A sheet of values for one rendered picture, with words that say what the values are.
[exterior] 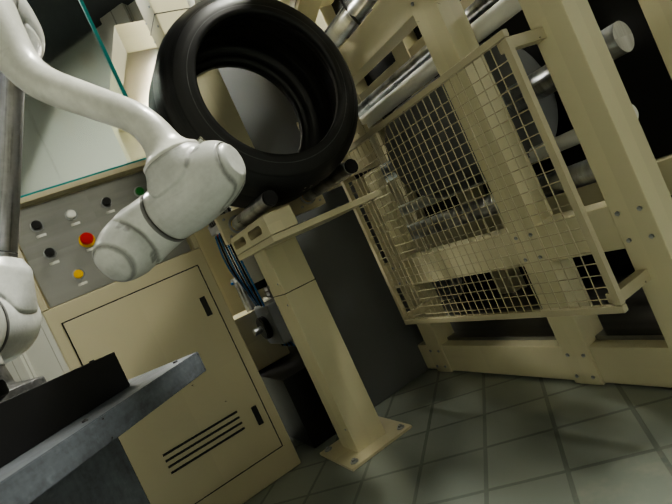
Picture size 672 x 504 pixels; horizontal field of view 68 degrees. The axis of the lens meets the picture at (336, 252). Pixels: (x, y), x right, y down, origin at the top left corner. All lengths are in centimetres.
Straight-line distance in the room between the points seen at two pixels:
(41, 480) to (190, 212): 40
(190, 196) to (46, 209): 119
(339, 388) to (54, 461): 121
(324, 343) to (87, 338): 78
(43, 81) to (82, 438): 58
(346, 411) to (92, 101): 130
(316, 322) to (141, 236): 100
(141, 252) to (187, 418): 111
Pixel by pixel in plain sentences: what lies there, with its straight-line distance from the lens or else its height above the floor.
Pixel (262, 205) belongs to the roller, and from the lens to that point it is 137.
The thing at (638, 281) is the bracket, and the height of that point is 33.
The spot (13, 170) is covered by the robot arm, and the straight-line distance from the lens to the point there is 118.
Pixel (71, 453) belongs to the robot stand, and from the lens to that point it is 75.
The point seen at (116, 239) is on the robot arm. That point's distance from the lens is 86.
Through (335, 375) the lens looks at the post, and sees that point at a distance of 179.
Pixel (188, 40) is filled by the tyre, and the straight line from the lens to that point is 145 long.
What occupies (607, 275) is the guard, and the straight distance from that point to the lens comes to 129.
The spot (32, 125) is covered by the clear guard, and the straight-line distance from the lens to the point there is 203.
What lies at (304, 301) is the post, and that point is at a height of 57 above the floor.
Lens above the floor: 75
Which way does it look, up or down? 2 degrees down
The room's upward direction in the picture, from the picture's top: 25 degrees counter-clockwise
